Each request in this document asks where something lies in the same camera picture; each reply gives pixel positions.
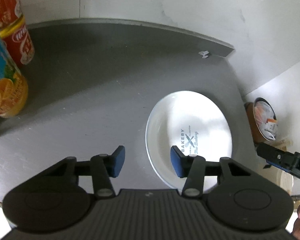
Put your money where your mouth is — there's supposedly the orange juice bottle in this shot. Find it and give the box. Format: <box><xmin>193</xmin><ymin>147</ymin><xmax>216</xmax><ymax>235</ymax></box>
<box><xmin>0</xmin><ymin>37</ymin><xmax>29</xmax><ymax>118</ymax></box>

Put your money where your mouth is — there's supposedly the brown bin with trash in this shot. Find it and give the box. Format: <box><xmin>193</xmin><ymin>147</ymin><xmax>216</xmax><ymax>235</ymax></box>
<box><xmin>244</xmin><ymin>98</ymin><xmax>278</xmax><ymax>144</ymax></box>

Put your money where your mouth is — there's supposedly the white bakery plate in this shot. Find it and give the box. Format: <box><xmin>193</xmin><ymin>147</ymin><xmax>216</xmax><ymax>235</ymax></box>
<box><xmin>145</xmin><ymin>90</ymin><xmax>232</xmax><ymax>190</ymax></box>

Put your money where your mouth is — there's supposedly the red label drink bottle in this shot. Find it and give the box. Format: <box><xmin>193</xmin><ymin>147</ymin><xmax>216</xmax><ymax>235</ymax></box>
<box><xmin>0</xmin><ymin>0</ymin><xmax>34</xmax><ymax>67</ymax></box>

